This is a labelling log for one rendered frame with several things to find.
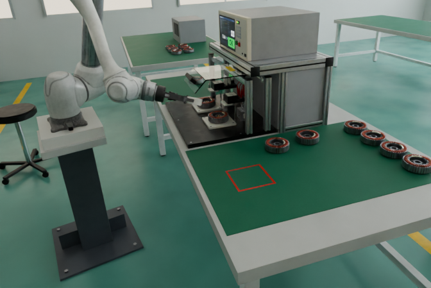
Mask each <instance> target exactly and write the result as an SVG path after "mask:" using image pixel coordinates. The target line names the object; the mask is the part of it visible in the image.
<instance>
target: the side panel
mask: <svg viewBox="0 0 431 288"><path fill-rule="evenodd" d="M332 69H333V66H330V67H320V68H315V69H306V70H301V71H292V72H283V73H281V86H280V123H279V130H278V132H279V133H286V132H290V131H296V130H303V129H307V128H313V127H317V126H324V125H327V121H328V109H329V102H330V89H331V82H332Z"/></svg>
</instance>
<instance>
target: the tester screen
mask: <svg viewBox="0 0 431 288"><path fill-rule="evenodd" d="M219 17H220V34H221V39H223V36H222V34H223V35H226V40H225V39H223V40H225V41H227V42H228V37H230V38H232V39H234V40H235V30H234V20H231V19H228V18H226V17H221V16H219ZM228 29H229V30H232V31H234V37H233V36H230V35H228ZM221 43H222V44H224V45H226V46H228V45H227V44H225V43H224V42H221ZM228 47H230V46H228ZM230 48H232V47H230ZM232 49H233V50H234V48H232Z"/></svg>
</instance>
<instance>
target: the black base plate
mask: <svg viewBox="0 0 431 288"><path fill-rule="evenodd" d="M205 97H212V96H205ZM197 98H199V99H200V98H203V97H197ZM212 98H214V99H215V101H216V102H217V103H218V104H219V106H221V103H220V94H218V95H216V96H213V97H212ZM165 105H166V107H167V109H168V111H169V113H170V115H171V117H172V118H173V120H174V122H175V124H176V126H177V128H178V130H179V132H180V134H181V136H182V137H183V139H184V141H185V143H186V145H187V147H188V149H190V148H196V147H200V146H207V145H211V144H217V143H222V142H228V141H232V140H239V139H245V138H249V137H256V136H259V135H266V134H270V133H276V128H275V127H274V126H273V125H271V130H267V131H265V130H263V117H262V116H261V115H260V114H259V113H257V112H256V111H255V110H254V109H253V133H252V134H248V135H247V134H246V133H245V121H241V120H240V119H239V118H238V117H237V107H241V102H240V103H235V105H233V106H223V105H222V108H223V109H222V110H220V111H225V112H227V113H228V115H229V116H230V117H231V118H232V119H233V120H234V121H235V118H234V107H236V123H237V124H236V125H235V126H227V127H223V128H216V129H212V130H209V129H208V127H207V125H206V124H205V123H204V122H203V120H202V117H208V114H209V113H210V112H204V113H200V114H198V113H197V111H195V109H194V107H193V106H192V104H190V103H186V104H185V103H184V102H183V101H170V102H165Z"/></svg>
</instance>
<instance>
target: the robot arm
mask: <svg viewBox="0 0 431 288"><path fill-rule="evenodd" d="M70 2H71V3H72V4H73V5H74V6H75V8H76V9H77V10H78V11H79V13H80V14H81V16H82V27H81V61H80V62H79V63H78V64H77V65H76V69H75V72H74V74H73V75H72V74H70V73H68V72H64V71H56V72H52V73H51V74H49V75H48V76H47V77H46V79H45V82H44V97H45V101H46V106H47V110H48V112H49V116H50V117H48V118H47V121H48V122H49V123H50V126H51V133H56V132H58V131H62V130H69V131H73V128H76V127H79V126H86V125H88V122H87V121H86V120H84V118H83V116H82V112H81V111H80V107H81V106H82V105H83V104H84V102H87V101H90V100H93V99H95V98H97V97H99V96H101V95H103V94H104V93H106V94H107V96H108V97H109V98H110V99H111V100H112V101H114V102H116V103H127V102H129V101H131V100H136V99H140V100H143V101H152V102H154V100H155V101H158V102H161V103H162V102H163V101H164V98H167V100H173V101H176V100H178V101H183V102H184V103H185V104H186V103H190V104H193V105H199V106H201V105H202V101H203V100H202V99H199V98H195V97H189V96H188V95H187V96H181V95H178V94H177V93H174V92H170V91H169V93H168V92H165V91H166V87H165V86H161V85H158V86H157V83H154V82H150V81H145V80H142V79H140V78H137V77H134V76H130V75H129V74H128V72H127V71H126V69H123V68H120V67H119V66H118V65H117V64H116V63H115V61H114V59H113V58H112V55H111V53H110V50H109V48H108V44H107V41H106V37H105V33H104V31H103V8H104V0H70Z"/></svg>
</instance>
